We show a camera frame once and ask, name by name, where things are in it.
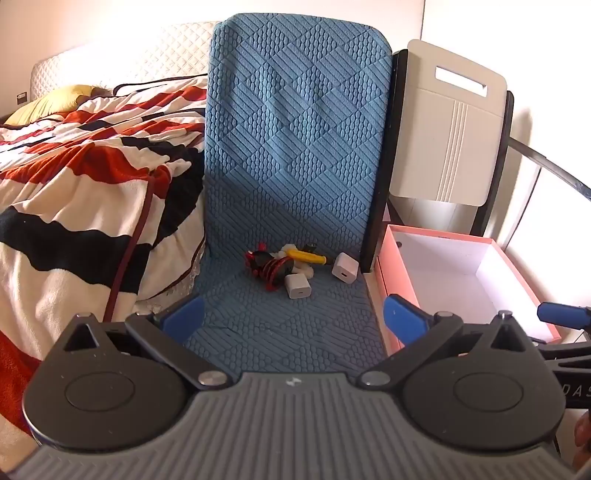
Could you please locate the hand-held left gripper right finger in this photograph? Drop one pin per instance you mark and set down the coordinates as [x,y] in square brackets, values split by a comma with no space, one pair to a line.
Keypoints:
[406,321]

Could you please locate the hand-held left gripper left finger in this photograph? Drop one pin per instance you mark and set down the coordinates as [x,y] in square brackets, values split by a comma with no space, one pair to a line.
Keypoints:
[184,318]

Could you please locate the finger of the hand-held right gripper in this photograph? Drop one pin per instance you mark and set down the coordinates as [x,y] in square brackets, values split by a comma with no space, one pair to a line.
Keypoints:
[565,314]

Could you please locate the pink cardboard box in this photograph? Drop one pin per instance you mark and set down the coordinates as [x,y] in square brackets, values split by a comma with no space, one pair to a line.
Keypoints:
[443,281]

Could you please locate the white charger adapter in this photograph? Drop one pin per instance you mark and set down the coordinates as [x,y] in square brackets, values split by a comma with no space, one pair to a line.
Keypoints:
[345,266]
[298,287]

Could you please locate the person's right hand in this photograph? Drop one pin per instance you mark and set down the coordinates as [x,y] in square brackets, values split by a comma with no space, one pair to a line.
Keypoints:
[584,438]

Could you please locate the black curved pole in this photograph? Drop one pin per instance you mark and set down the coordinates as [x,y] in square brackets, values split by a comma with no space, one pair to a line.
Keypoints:
[554,168]

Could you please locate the striped fleece blanket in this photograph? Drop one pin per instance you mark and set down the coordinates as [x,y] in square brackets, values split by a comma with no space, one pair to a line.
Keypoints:
[83,194]

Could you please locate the white folding chair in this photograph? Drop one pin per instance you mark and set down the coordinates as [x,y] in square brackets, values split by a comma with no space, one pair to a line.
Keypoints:
[443,134]

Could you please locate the blue textured chair cushion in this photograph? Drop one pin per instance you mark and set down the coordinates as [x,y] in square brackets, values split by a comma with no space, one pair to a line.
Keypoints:
[295,138]

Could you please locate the yellow pillow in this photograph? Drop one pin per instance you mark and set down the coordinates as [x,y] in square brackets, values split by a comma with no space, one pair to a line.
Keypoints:
[51,104]

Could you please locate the white quilted headboard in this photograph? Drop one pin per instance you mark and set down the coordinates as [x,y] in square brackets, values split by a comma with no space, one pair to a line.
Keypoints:
[152,55]

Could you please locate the black chair frame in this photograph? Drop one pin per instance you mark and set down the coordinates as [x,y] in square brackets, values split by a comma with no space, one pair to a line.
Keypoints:
[383,175]

